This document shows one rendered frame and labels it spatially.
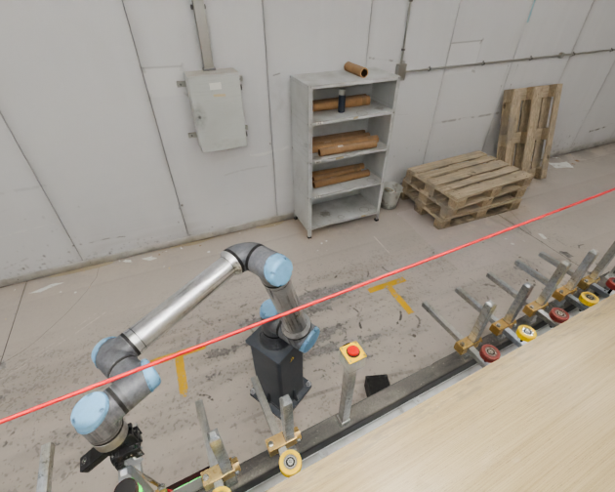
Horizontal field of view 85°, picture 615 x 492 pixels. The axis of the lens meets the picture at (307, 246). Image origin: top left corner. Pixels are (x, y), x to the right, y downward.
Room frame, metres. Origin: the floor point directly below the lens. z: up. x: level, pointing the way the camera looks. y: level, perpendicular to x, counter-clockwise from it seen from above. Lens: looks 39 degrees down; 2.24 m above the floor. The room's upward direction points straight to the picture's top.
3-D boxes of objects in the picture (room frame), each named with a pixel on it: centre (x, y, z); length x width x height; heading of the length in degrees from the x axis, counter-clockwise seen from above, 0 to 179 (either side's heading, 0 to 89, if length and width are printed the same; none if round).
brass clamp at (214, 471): (0.44, 0.32, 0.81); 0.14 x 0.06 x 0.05; 116
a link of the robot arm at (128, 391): (0.50, 0.50, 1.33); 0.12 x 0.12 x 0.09; 53
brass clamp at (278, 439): (0.55, 0.09, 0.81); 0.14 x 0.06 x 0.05; 116
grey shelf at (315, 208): (3.29, -0.34, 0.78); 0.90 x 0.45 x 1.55; 113
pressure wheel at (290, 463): (0.44, 0.06, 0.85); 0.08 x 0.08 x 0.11
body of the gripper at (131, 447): (0.41, 0.55, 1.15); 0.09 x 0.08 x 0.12; 117
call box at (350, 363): (0.68, -0.16, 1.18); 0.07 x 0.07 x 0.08; 26
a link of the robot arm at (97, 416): (0.41, 0.56, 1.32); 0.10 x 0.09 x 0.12; 143
